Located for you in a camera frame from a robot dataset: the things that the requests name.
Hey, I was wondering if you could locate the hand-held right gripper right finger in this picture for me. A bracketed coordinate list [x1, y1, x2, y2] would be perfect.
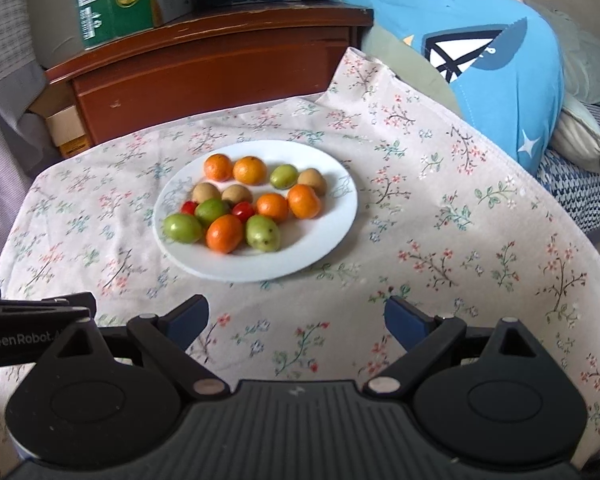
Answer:
[362, 295, 551, 396]

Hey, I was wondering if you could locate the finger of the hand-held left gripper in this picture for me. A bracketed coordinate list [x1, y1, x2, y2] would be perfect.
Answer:
[0, 292, 97, 324]

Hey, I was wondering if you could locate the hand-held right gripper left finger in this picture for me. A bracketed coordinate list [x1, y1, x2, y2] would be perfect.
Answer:
[42, 294, 231, 401]

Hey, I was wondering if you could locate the small orange mandarin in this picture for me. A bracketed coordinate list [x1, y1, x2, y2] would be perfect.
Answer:
[232, 156, 268, 186]
[203, 153, 234, 182]
[206, 214, 244, 254]
[287, 184, 323, 220]
[255, 193, 289, 224]

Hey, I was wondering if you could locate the white round plate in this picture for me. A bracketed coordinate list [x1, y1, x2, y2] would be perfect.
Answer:
[152, 140, 359, 282]

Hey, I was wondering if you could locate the brown longan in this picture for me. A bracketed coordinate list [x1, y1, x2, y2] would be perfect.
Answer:
[191, 182, 222, 204]
[297, 168, 328, 197]
[221, 184, 254, 206]

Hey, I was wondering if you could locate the floral tablecloth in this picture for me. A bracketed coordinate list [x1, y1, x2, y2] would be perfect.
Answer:
[0, 46, 600, 461]

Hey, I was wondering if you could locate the purple waffle cloth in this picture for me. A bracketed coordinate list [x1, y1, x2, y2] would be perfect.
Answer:
[0, 0, 61, 271]

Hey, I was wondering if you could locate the open brown cardboard box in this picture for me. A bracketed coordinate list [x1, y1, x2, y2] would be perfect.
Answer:
[30, 90, 91, 160]

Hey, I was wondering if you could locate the blue patterned bedsheet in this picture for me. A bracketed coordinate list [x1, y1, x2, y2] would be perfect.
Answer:
[535, 102, 600, 233]

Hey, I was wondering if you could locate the grey garment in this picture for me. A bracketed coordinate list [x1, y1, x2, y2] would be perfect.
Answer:
[0, 55, 51, 131]

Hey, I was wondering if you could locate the blue plush pillow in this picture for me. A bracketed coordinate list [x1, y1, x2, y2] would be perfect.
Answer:
[315, 0, 566, 176]

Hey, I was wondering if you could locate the red-brown wooden nightstand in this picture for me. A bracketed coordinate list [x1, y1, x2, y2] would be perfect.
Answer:
[44, 2, 376, 148]

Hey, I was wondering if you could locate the grey-green cushion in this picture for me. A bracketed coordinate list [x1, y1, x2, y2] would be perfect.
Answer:
[362, 25, 468, 118]

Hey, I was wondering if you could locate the white pillow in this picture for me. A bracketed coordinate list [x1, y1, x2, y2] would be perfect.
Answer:
[550, 94, 600, 177]

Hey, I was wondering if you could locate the green cardboard box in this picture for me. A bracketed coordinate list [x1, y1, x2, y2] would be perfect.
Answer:
[70, 0, 156, 52]

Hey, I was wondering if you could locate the pale green pillow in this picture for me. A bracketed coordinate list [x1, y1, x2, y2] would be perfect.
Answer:
[530, 5, 600, 108]

